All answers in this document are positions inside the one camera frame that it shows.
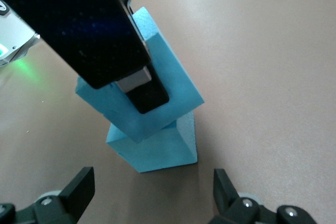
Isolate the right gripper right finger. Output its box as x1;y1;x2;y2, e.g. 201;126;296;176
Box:
209;168;277;224

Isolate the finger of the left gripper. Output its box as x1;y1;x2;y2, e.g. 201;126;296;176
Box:
125;65;170;115

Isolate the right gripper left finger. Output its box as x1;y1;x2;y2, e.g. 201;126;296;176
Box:
34;166;96;224

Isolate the light blue foam block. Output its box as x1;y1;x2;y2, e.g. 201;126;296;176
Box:
75;6;205;145
106;111;198;174

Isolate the brown table mat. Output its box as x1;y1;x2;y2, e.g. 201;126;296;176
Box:
0;0;336;224

